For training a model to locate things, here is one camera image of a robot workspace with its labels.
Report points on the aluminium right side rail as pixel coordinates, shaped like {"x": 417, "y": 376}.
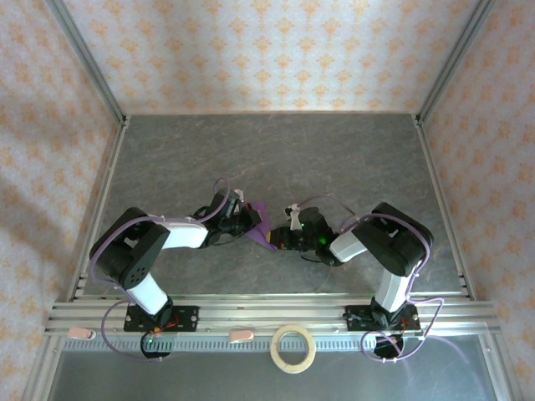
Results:
{"x": 430, "y": 167}

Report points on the aluminium left side rail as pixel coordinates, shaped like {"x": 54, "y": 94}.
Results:
{"x": 99, "y": 209}

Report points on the purple paper sheet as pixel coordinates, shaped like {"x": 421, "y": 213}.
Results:
{"x": 262, "y": 209}

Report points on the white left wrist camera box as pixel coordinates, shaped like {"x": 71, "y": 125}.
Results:
{"x": 238, "y": 195}

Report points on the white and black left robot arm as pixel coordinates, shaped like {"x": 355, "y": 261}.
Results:
{"x": 129, "y": 250}

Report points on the beige tape roll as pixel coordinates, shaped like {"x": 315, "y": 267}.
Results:
{"x": 273, "y": 350}

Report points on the aluminium mounting rail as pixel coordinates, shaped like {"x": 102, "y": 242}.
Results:
{"x": 271, "y": 311}

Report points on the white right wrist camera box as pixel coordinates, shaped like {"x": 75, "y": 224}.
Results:
{"x": 294, "y": 215}

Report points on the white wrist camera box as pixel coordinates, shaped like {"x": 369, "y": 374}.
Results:
{"x": 238, "y": 195}
{"x": 294, "y": 215}

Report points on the aluminium frame post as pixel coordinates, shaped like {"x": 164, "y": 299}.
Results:
{"x": 88, "y": 58}
{"x": 453, "y": 58}

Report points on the aluminium left frame post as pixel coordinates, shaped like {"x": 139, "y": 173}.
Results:
{"x": 88, "y": 58}

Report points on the pink plastic clip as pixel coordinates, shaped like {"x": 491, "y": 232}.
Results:
{"x": 241, "y": 335}
{"x": 79, "y": 333}

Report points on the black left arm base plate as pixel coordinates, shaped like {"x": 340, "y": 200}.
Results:
{"x": 188, "y": 318}

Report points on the grey metal sheet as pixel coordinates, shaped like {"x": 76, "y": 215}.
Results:
{"x": 209, "y": 380}

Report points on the aluminium right frame post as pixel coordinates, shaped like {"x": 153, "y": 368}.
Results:
{"x": 453, "y": 58}

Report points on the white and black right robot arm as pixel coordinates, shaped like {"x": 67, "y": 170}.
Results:
{"x": 397, "y": 238}

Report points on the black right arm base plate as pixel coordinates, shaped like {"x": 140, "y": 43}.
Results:
{"x": 355, "y": 319}

